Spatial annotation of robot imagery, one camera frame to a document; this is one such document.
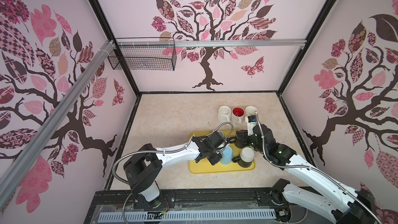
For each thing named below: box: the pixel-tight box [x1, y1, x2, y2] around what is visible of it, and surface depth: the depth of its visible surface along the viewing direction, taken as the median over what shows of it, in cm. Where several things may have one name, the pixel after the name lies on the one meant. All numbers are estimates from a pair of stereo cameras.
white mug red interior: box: [231, 106, 246, 125], surface depth 103 cm
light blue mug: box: [219, 146, 233, 166], surface depth 81 cm
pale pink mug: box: [245, 105, 259, 116], surface depth 101 cm
